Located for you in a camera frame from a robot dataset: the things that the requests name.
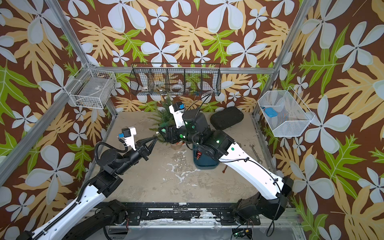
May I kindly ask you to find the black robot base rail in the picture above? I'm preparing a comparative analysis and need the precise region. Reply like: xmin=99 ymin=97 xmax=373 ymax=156
xmin=114 ymin=202 xmax=261 ymax=228

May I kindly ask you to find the aluminium frame post right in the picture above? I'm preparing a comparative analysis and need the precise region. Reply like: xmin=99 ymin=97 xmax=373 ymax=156
xmin=260 ymin=0 xmax=317 ymax=98

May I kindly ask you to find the round wooden tree base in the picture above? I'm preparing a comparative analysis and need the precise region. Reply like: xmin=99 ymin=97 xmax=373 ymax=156
xmin=171 ymin=143 xmax=183 ymax=151

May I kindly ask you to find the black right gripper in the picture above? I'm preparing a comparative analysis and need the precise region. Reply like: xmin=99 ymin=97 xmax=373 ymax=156
xmin=159 ymin=122 xmax=205 ymax=149

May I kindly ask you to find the blue object in basket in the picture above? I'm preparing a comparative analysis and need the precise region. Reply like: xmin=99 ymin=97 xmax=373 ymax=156
xmin=264 ymin=108 xmax=278 ymax=118

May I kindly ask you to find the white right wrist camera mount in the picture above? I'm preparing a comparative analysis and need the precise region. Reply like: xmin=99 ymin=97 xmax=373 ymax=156
xmin=169 ymin=102 xmax=186 ymax=129

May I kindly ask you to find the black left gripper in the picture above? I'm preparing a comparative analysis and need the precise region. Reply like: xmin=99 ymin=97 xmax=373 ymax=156
xmin=115 ymin=135 xmax=156 ymax=177

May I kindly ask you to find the teal plastic bin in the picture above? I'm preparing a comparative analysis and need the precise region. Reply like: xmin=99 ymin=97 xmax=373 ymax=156
xmin=193 ymin=145 xmax=219 ymax=170

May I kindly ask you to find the white wire basket left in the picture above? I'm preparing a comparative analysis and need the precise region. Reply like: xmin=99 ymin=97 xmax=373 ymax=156
xmin=66 ymin=64 xmax=117 ymax=109

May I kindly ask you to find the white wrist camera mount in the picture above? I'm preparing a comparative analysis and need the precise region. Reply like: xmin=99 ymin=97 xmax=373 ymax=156
xmin=118 ymin=127 xmax=137 ymax=151
xmin=169 ymin=102 xmax=186 ymax=129

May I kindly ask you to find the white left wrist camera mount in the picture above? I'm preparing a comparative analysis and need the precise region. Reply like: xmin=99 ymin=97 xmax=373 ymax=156
xmin=118 ymin=127 xmax=137 ymax=151

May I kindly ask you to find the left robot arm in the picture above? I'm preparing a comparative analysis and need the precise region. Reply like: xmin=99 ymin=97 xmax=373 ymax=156
xmin=17 ymin=136 xmax=158 ymax=240

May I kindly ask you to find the white wire basket right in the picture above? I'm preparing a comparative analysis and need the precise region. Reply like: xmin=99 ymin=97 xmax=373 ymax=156
xmin=258 ymin=87 xmax=315 ymax=138

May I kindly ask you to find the black wire basket shelf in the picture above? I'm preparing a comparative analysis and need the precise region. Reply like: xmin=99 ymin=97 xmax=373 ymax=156
xmin=128 ymin=63 xmax=222 ymax=96

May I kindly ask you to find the white wire basket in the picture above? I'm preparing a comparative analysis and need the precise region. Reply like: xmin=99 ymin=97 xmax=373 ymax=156
xmin=258 ymin=87 xmax=315 ymax=138
xmin=66 ymin=64 xmax=117 ymax=109

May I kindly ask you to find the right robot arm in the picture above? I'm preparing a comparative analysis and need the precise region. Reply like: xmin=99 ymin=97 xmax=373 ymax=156
xmin=159 ymin=103 xmax=293 ymax=224

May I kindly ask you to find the small green christmas tree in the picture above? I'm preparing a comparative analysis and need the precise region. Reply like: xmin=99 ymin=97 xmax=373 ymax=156
xmin=149 ymin=95 xmax=175 ymax=145

